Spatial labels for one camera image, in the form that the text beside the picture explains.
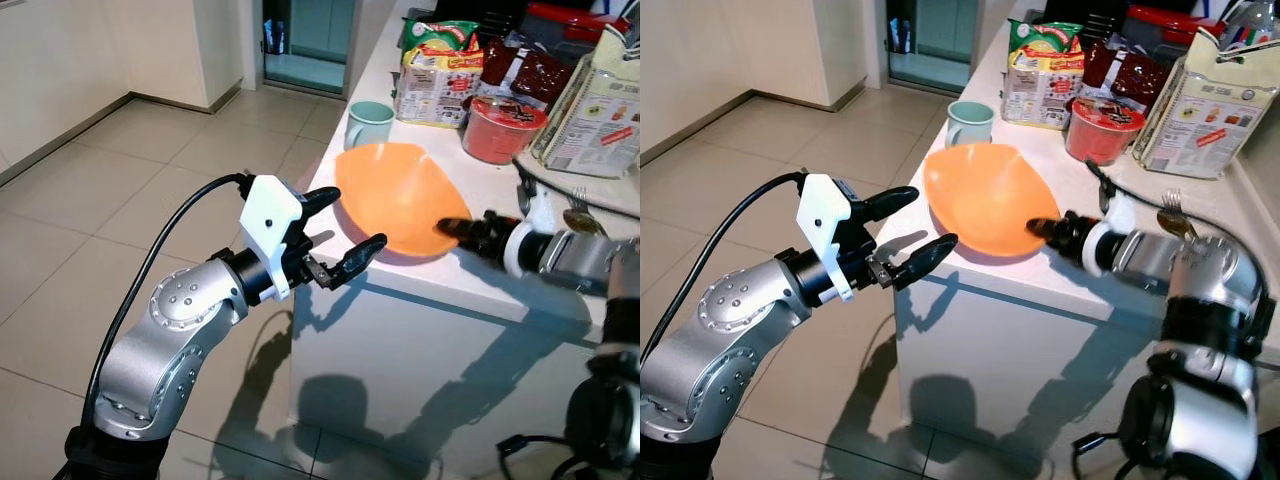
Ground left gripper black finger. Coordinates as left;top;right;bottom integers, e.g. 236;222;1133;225
860;185;920;224
298;186;343;219
889;232;960;292
329;232;389;291

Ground orange plastic bowl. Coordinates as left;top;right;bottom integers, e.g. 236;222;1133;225
921;141;1064;259
334;141;474;259

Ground mint green mug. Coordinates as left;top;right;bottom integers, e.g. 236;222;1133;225
944;99;997;150
344;99;398;152

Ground metal spoon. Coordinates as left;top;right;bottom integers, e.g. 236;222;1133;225
1156;206;1200;244
562;207;609;239

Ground red instant noodle cup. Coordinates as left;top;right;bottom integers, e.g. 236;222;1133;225
461;94;550;167
1064;96;1150;167

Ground white counter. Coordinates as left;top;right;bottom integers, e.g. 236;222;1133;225
892;0;1280;443
289;0;641;453

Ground green yellow noodle multipack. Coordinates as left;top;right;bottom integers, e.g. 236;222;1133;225
394;19;487;130
999;19;1087;132

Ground glass door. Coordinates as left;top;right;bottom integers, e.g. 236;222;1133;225
261;0;362;97
884;0;962;94

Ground beige printed carton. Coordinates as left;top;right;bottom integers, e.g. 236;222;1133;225
1132;24;1280;182
529;24;641;180

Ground dark red snack packet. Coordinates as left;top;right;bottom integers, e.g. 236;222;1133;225
479;34;577;112
1079;39;1172;112

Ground black appliance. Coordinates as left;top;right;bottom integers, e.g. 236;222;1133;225
1039;0;1132;32
439;0;532;32

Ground red plastic container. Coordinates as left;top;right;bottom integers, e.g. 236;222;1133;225
1124;4;1227;47
524;1;632;42

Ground clear plastic bottle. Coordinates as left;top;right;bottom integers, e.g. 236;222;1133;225
1214;0;1280;52

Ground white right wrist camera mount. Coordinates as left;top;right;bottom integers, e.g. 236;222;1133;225
502;194;557;280
1081;194;1137;278

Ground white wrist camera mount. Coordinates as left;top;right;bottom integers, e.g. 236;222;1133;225
1081;194;1137;278
239;174;307;302
502;194;557;280
796;172;857;303

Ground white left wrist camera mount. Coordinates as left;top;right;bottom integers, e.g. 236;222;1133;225
239;174;307;302
796;172;857;303

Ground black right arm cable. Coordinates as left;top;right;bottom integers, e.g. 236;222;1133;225
512;157;641;223
1084;157;1243;238

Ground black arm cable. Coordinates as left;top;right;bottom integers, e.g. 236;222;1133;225
640;171;807;366
84;172;253;426
512;157;641;223
1084;157;1243;238

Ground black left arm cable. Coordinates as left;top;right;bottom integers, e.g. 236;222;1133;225
640;171;807;366
84;172;253;426

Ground black torso cable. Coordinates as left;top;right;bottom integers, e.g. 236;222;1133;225
496;431;602;480
1072;429;1142;480

